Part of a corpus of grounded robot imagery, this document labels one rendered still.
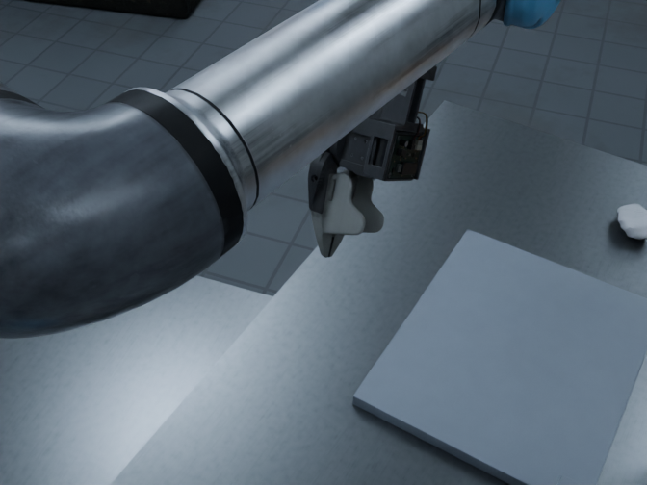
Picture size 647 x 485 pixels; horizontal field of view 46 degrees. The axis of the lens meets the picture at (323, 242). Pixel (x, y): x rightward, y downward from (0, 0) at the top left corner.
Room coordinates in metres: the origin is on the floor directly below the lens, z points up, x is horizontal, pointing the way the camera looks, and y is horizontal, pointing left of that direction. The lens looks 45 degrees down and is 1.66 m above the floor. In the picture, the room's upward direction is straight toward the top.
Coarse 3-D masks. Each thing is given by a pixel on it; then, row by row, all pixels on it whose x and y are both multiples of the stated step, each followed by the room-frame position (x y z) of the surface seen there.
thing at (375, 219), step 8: (352, 176) 0.60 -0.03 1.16; (360, 176) 0.60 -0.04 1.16; (360, 184) 0.59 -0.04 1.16; (368, 184) 0.59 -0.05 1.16; (352, 192) 0.59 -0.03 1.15; (360, 192) 0.59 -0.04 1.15; (368, 192) 0.58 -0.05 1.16; (352, 200) 0.58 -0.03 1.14; (360, 200) 0.58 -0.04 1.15; (368, 200) 0.58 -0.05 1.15; (360, 208) 0.57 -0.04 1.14; (368, 208) 0.57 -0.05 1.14; (376, 208) 0.57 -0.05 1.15; (368, 216) 0.57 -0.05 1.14; (376, 216) 0.56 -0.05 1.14; (368, 224) 0.56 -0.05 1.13; (376, 224) 0.56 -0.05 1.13; (368, 232) 0.56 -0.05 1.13; (336, 240) 0.56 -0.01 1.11; (336, 248) 0.56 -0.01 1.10
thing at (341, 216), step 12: (336, 180) 0.57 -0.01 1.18; (348, 180) 0.56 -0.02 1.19; (336, 192) 0.56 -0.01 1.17; (348, 192) 0.56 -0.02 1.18; (324, 204) 0.56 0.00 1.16; (336, 204) 0.56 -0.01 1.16; (348, 204) 0.55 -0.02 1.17; (312, 216) 0.55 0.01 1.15; (324, 216) 0.55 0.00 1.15; (336, 216) 0.55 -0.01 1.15; (348, 216) 0.54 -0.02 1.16; (360, 216) 0.54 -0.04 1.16; (324, 228) 0.55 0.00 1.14; (336, 228) 0.54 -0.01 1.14; (348, 228) 0.54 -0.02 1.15; (360, 228) 0.53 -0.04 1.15; (324, 240) 0.55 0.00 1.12; (324, 252) 0.54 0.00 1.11
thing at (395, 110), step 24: (432, 72) 0.62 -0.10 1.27; (408, 96) 0.59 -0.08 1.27; (384, 120) 0.58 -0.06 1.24; (408, 120) 0.59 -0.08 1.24; (336, 144) 0.58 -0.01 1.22; (360, 144) 0.58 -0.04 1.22; (384, 144) 0.56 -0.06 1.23; (408, 144) 0.58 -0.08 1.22; (360, 168) 0.56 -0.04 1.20; (384, 168) 0.54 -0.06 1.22; (408, 168) 0.57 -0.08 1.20
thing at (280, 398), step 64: (448, 128) 1.14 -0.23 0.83; (512, 128) 1.14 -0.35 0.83; (384, 192) 0.96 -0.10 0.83; (448, 192) 0.96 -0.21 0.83; (512, 192) 0.96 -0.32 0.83; (576, 192) 0.96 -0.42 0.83; (640, 192) 0.96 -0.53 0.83; (320, 256) 0.81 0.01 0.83; (384, 256) 0.81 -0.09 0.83; (448, 256) 0.81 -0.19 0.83; (576, 256) 0.81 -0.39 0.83; (640, 256) 0.81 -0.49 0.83; (256, 320) 0.68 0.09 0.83; (320, 320) 0.68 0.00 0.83; (384, 320) 0.68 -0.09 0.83; (256, 384) 0.57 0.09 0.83; (320, 384) 0.57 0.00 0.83; (640, 384) 0.57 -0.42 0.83; (192, 448) 0.48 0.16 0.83; (256, 448) 0.48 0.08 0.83; (320, 448) 0.48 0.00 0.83; (384, 448) 0.48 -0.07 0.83; (640, 448) 0.48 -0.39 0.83
